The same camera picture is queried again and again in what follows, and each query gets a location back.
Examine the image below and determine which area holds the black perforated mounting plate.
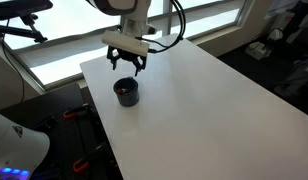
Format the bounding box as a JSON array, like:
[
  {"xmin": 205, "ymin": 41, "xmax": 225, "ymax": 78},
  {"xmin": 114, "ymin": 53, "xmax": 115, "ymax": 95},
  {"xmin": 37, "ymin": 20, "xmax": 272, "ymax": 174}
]
[{"xmin": 33, "ymin": 106, "xmax": 123, "ymax": 180}]

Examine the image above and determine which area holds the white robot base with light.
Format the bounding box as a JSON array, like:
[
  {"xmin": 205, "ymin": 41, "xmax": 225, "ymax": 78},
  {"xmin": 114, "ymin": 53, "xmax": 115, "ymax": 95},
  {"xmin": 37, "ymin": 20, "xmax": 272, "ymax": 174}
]
[{"xmin": 0, "ymin": 110, "xmax": 51, "ymax": 180}]

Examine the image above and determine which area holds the dark teal speckled mug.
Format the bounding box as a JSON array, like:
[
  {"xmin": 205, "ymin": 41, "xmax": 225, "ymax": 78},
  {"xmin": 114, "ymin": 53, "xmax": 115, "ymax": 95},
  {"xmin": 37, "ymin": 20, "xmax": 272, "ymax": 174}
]
[{"xmin": 112, "ymin": 77, "xmax": 141, "ymax": 108}]

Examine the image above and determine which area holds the black articulated camera stand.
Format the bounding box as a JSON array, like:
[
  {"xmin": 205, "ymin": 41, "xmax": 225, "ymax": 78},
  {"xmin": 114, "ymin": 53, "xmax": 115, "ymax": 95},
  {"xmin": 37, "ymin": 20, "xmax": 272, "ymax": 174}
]
[{"xmin": 0, "ymin": 13, "xmax": 49, "ymax": 44}]

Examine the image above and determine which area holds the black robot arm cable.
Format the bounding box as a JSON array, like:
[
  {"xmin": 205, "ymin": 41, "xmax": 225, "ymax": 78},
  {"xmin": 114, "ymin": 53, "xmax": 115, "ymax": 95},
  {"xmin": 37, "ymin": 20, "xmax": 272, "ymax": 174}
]
[{"xmin": 135, "ymin": 0, "xmax": 188, "ymax": 54}]

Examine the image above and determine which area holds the white floor device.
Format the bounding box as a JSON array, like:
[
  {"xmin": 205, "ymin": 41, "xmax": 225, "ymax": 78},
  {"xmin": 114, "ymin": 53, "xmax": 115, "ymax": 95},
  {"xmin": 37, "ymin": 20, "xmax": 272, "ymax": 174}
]
[{"xmin": 244, "ymin": 41, "xmax": 272, "ymax": 61}]

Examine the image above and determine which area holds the large window white frame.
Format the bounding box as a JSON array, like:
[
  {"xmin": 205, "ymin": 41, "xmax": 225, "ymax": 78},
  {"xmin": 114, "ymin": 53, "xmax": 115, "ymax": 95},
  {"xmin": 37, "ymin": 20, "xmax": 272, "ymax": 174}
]
[{"xmin": 3, "ymin": 0, "xmax": 258, "ymax": 89}]

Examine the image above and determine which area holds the black camera device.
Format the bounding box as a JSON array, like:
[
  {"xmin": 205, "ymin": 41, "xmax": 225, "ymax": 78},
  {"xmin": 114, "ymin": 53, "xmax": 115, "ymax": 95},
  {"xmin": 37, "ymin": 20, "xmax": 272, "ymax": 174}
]
[{"xmin": 0, "ymin": 0, "xmax": 54, "ymax": 21}]

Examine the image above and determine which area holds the black robot cart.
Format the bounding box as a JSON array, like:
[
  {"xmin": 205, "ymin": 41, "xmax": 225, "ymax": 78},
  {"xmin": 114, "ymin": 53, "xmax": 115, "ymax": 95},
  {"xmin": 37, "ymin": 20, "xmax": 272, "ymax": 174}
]
[{"xmin": 0, "ymin": 83, "xmax": 125, "ymax": 180}]

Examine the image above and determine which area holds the thin black hanging cable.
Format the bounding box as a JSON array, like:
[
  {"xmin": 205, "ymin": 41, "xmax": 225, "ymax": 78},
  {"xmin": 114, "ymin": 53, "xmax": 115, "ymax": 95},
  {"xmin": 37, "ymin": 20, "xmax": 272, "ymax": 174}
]
[{"xmin": 0, "ymin": 19, "xmax": 27, "ymax": 105}]

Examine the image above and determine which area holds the black clamp orange handle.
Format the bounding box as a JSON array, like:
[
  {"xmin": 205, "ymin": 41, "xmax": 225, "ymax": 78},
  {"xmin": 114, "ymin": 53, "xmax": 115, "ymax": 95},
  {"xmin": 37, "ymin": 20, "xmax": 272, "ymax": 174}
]
[
  {"xmin": 72, "ymin": 142, "xmax": 110, "ymax": 174},
  {"xmin": 62, "ymin": 103, "xmax": 91, "ymax": 121}
]

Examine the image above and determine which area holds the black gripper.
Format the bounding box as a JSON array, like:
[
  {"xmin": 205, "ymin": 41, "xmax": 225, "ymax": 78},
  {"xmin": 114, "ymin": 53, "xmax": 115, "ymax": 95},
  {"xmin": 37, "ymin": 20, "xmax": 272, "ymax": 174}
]
[{"xmin": 106, "ymin": 45, "xmax": 148, "ymax": 78}]

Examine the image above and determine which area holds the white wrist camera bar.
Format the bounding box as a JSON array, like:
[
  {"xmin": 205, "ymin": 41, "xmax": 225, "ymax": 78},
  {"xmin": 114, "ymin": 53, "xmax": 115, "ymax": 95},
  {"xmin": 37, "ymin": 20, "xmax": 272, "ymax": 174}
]
[{"xmin": 101, "ymin": 29, "xmax": 151, "ymax": 57}]

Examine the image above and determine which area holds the round white object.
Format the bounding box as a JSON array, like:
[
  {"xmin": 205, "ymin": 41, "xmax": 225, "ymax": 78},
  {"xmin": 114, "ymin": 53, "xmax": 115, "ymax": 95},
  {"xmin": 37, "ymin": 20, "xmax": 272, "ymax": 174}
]
[{"xmin": 267, "ymin": 27, "xmax": 286, "ymax": 43}]

